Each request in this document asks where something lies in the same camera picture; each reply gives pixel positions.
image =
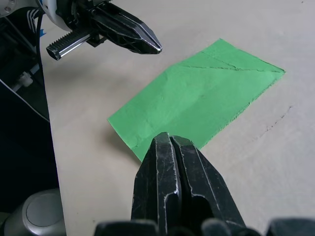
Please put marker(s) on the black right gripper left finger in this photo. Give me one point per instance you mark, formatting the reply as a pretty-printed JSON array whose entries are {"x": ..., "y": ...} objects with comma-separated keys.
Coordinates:
[{"x": 155, "y": 186}]

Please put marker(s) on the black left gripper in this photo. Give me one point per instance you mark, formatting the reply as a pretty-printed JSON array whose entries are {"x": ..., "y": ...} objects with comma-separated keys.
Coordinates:
[{"x": 73, "y": 40}]

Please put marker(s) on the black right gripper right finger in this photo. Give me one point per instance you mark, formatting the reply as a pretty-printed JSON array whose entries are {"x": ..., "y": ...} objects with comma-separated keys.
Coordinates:
[{"x": 204, "y": 191}]

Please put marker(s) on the green paper sheet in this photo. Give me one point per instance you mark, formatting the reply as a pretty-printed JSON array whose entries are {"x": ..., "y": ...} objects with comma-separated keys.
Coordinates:
[{"x": 197, "y": 98}]

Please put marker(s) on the silver robot body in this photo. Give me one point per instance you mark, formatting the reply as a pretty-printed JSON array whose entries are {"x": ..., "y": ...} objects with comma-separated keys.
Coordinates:
[{"x": 37, "y": 214}]

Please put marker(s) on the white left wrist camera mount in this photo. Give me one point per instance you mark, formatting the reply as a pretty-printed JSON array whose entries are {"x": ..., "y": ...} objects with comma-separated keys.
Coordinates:
[{"x": 57, "y": 14}]

